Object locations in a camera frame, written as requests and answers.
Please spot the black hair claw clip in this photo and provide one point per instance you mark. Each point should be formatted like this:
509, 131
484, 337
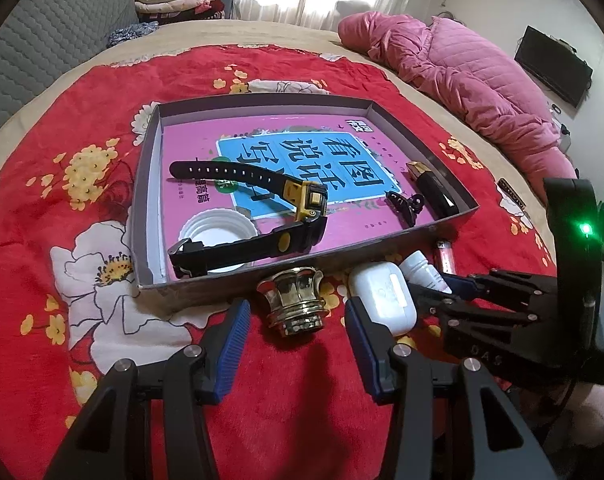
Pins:
408, 208

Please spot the stack of folded clothes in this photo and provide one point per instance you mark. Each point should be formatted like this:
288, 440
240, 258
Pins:
175, 11

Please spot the grey quilted headboard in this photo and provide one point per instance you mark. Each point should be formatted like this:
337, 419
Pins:
43, 39

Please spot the black blanket label tag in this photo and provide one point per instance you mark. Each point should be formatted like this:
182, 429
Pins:
510, 192

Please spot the white plastic jar lid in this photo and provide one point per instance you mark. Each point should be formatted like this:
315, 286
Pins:
218, 226

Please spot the pink and blue book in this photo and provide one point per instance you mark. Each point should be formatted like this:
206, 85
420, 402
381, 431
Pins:
356, 160

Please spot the black and gold lighter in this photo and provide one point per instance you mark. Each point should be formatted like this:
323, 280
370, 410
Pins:
439, 200

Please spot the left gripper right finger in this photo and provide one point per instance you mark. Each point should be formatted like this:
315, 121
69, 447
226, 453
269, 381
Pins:
449, 421

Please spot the pink quilted duvet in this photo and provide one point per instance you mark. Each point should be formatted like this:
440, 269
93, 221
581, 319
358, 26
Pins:
473, 79

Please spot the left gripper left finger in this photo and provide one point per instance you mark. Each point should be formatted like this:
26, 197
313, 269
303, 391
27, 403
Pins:
110, 438

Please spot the grey cardboard box tray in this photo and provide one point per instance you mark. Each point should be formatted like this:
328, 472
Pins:
154, 274

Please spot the white earbuds case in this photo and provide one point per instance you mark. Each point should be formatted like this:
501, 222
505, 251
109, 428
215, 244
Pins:
382, 288

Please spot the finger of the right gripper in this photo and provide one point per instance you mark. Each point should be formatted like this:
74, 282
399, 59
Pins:
502, 286
449, 307

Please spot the small white pill bottle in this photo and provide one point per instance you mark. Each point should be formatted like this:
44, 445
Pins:
417, 270

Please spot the black and yellow wristwatch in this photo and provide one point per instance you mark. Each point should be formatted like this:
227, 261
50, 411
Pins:
289, 212

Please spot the red floral blanket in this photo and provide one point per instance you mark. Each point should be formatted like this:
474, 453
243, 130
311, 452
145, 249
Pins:
68, 300

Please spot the red and black lighter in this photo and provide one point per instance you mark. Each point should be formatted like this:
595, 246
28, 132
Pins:
445, 260

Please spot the black wall television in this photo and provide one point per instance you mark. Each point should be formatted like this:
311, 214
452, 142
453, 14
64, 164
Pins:
554, 64

